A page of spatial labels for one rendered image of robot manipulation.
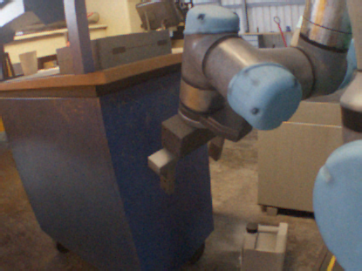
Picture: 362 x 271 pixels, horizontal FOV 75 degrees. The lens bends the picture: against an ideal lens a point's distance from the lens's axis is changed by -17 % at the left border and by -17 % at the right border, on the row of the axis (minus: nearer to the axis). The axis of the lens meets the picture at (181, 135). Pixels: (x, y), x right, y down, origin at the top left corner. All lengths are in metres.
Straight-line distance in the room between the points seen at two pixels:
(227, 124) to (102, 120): 0.34
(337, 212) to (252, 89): 0.16
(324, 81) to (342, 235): 0.24
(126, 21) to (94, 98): 1.75
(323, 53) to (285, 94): 0.11
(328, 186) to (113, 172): 0.59
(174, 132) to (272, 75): 0.20
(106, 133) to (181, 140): 0.28
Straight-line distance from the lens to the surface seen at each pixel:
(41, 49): 2.12
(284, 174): 1.47
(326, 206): 0.19
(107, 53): 0.62
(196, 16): 0.37
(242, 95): 0.30
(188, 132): 0.44
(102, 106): 0.66
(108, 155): 0.70
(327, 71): 0.39
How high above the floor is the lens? 1.00
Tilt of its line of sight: 20 degrees down
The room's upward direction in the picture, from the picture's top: 7 degrees counter-clockwise
